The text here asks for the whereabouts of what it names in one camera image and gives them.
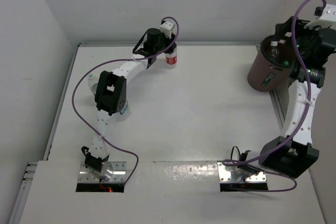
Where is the blue cap clear bottle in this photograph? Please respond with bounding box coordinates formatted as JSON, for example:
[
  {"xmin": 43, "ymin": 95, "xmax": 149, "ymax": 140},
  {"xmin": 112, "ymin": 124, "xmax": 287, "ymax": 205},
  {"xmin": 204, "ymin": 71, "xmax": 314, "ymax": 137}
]
[{"xmin": 270, "ymin": 41, "xmax": 279, "ymax": 59}]

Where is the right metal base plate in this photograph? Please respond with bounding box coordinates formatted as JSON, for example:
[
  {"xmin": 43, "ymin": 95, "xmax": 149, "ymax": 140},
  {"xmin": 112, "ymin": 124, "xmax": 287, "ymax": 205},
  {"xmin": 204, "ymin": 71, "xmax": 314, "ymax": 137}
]
[{"xmin": 217, "ymin": 161, "xmax": 267, "ymax": 184}]

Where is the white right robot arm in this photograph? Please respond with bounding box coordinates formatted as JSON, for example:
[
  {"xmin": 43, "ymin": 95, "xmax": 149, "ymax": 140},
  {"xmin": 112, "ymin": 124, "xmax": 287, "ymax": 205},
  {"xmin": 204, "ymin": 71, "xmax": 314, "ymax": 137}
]
[{"xmin": 237, "ymin": 14, "xmax": 335, "ymax": 178}]

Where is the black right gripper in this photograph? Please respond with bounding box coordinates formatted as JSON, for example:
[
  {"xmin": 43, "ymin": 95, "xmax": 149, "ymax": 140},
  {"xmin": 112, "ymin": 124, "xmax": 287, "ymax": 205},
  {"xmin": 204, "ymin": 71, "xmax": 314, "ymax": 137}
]
[{"xmin": 273, "ymin": 16, "xmax": 325, "ymax": 60}]

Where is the green plastic bottle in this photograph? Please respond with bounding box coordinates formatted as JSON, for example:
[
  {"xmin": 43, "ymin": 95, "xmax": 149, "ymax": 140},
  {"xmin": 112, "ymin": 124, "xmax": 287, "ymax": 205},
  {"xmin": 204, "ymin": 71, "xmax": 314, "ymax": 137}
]
[{"xmin": 283, "ymin": 61, "xmax": 290, "ymax": 67}]

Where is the metal base plate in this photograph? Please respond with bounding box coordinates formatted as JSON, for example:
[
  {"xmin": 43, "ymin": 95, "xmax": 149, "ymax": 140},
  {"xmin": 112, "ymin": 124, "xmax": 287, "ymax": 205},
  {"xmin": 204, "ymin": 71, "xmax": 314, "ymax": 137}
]
[
  {"xmin": 77, "ymin": 162, "xmax": 127, "ymax": 184},
  {"xmin": 217, "ymin": 161, "xmax": 267, "ymax": 184}
]

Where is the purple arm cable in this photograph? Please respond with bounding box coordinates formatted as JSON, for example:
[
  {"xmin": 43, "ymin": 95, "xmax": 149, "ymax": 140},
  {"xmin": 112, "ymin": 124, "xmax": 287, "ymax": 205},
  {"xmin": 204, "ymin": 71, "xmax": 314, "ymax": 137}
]
[
  {"xmin": 222, "ymin": 0, "xmax": 328, "ymax": 192},
  {"xmin": 71, "ymin": 16, "xmax": 180, "ymax": 186}
]

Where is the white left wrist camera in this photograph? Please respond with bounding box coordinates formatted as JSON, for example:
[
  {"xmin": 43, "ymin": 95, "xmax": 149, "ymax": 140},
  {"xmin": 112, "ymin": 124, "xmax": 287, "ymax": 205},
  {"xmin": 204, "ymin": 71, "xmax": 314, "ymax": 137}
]
[{"xmin": 159, "ymin": 21, "xmax": 175, "ymax": 39}]

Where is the green label clear bottle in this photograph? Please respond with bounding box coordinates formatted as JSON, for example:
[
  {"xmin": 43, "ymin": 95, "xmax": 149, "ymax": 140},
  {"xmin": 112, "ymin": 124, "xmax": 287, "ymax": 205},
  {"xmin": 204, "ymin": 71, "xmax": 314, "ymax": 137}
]
[{"xmin": 87, "ymin": 73, "xmax": 99, "ymax": 95}]

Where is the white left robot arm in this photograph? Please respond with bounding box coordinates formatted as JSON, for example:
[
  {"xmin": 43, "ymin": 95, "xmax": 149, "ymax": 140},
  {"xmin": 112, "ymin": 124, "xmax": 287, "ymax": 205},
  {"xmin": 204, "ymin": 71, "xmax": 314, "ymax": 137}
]
[{"xmin": 81, "ymin": 22, "xmax": 178, "ymax": 174}]

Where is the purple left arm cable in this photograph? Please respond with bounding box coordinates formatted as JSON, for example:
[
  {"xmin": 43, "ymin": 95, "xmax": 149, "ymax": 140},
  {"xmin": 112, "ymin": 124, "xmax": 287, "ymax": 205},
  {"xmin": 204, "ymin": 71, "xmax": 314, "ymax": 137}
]
[{"xmin": 71, "ymin": 16, "xmax": 180, "ymax": 186}]

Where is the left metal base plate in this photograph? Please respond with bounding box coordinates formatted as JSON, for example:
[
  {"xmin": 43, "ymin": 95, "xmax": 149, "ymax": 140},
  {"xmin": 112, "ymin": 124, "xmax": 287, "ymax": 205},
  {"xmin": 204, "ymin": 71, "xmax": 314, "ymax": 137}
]
[{"xmin": 77, "ymin": 162, "xmax": 127, "ymax": 184}]

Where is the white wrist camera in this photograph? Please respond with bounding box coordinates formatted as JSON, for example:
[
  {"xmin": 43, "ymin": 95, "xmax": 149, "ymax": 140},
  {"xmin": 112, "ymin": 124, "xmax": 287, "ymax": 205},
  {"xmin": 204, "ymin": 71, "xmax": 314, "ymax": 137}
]
[
  {"xmin": 159, "ymin": 21, "xmax": 175, "ymax": 39},
  {"xmin": 304, "ymin": 4, "xmax": 335, "ymax": 29}
]

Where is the blue label clear bottle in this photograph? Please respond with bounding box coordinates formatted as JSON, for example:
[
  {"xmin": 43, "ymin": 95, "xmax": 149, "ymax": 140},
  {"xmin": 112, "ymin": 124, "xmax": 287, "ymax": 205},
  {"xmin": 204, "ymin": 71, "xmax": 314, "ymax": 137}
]
[{"xmin": 117, "ymin": 101, "xmax": 131, "ymax": 122}]

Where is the red cap labelled bottle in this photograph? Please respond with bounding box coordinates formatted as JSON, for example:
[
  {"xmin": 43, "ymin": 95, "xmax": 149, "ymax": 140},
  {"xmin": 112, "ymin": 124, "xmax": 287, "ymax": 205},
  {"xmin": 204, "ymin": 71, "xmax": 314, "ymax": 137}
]
[{"xmin": 165, "ymin": 47, "xmax": 177, "ymax": 69}]

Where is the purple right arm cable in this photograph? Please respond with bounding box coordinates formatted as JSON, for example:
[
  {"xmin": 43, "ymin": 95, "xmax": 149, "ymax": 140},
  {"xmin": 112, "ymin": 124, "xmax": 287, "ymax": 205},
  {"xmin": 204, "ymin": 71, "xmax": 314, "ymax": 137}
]
[{"xmin": 222, "ymin": 0, "xmax": 328, "ymax": 192}]

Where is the brown bin black rim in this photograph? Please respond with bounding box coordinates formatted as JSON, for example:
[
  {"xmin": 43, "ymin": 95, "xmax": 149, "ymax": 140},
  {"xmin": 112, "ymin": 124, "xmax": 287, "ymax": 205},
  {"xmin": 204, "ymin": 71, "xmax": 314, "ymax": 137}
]
[{"xmin": 247, "ymin": 35, "xmax": 297, "ymax": 92}]

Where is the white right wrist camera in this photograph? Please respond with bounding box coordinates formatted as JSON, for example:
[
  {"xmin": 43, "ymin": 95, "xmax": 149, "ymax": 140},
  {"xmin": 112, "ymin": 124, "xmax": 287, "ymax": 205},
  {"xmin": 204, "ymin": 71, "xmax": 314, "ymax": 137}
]
[{"xmin": 304, "ymin": 4, "xmax": 335, "ymax": 29}]

